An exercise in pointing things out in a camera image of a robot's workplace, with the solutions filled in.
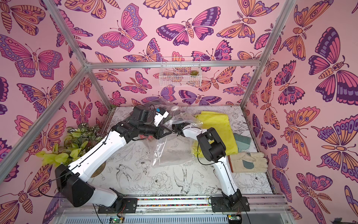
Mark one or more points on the yellow garment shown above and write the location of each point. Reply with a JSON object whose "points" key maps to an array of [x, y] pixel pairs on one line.
{"points": [[220, 122]]}

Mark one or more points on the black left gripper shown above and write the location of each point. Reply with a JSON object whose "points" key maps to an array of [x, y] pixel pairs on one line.
{"points": [[157, 132]]}

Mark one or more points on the small green succulent plant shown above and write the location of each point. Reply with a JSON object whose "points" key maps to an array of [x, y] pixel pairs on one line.
{"points": [[194, 73]]}

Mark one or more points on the white vacuum bag valve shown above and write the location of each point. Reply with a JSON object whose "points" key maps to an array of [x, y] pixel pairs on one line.
{"points": [[174, 108]]}

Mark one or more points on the aluminium frame bars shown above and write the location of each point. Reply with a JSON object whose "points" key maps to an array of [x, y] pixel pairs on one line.
{"points": [[86, 70]]}

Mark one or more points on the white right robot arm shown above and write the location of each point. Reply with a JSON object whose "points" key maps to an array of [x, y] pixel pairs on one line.
{"points": [[214, 151]]}

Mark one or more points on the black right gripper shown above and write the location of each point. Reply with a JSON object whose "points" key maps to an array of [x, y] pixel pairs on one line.
{"points": [[180, 131]]}

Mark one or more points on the red folded garment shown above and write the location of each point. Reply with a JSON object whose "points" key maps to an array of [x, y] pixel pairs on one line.
{"points": [[147, 138]]}

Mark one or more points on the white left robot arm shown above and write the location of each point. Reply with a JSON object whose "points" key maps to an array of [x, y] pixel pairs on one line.
{"points": [[72, 180]]}

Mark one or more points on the aluminium mounting rail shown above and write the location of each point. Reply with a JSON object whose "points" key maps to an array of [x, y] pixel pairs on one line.
{"points": [[264, 209]]}

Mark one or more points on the beige work glove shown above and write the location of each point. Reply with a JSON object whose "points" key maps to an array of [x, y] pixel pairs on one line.
{"points": [[246, 162]]}

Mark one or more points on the green leafy potted plant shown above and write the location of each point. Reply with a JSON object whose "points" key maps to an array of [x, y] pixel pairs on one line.
{"points": [[77, 143]]}

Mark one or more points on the clear plastic vacuum bag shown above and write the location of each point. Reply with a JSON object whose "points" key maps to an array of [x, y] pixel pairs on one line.
{"points": [[172, 149]]}

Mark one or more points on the white wire wall basket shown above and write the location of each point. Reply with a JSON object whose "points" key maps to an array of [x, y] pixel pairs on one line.
{"points": [[175, 71]]}

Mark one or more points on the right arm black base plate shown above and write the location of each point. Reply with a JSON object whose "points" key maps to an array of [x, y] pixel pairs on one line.
{"points": [[221, 204]]}

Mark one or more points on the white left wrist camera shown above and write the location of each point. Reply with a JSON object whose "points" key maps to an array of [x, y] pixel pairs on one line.
{"points": [[160, 114]]}

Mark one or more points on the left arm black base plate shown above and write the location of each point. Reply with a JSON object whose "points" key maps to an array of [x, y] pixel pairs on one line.
{"points": [[127, 205]]}

